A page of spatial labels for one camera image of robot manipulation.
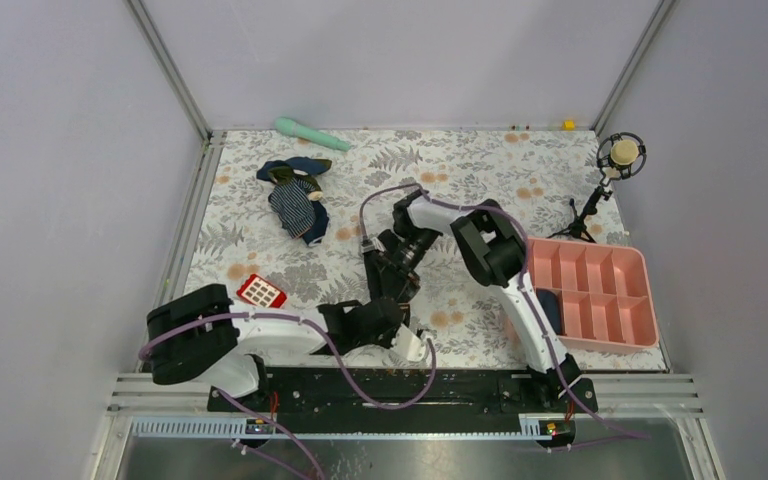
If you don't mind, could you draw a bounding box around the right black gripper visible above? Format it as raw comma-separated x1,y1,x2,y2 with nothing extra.
371,228,441,309

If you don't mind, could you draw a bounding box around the black striped underwear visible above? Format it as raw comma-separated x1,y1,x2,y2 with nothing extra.
365,259,420,315

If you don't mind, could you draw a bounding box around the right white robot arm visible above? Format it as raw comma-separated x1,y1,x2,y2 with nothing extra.
360,184,581,412

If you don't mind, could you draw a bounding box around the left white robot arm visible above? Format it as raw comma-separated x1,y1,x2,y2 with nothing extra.
139,284,428,411

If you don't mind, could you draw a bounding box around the blue striped underwear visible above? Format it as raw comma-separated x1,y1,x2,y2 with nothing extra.
256,156,332,247

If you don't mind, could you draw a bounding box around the navy rolled underwear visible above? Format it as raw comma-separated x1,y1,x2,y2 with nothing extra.
535,289,564,335

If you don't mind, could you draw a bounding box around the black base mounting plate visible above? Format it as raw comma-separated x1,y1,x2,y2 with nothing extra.
240,367,598,425

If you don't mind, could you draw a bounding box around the red white calculator toy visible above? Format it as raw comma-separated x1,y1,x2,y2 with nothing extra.
236,274,287,308

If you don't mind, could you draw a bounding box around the mint green handheld tool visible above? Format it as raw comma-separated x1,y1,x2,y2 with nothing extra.
273,117,351,152

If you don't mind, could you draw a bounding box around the pink compartment organizer tray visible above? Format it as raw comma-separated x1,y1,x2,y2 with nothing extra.
528,237,659,354

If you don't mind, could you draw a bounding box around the black microphone with stand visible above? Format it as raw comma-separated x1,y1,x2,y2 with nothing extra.
549,132,648,243

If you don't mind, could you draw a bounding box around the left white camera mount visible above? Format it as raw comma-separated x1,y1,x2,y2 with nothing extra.
389,325,430,363

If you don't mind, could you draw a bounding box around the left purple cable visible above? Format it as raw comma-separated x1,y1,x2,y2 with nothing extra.
137,311,440,480

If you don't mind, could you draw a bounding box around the purple cable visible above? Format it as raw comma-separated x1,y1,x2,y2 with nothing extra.
357,184,650,455
137,311,440,480

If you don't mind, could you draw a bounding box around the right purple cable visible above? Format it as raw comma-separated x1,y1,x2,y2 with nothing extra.
357,184,650,455

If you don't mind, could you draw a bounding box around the grey slotted cable duct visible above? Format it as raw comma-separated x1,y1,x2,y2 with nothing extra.
131,415,557,441

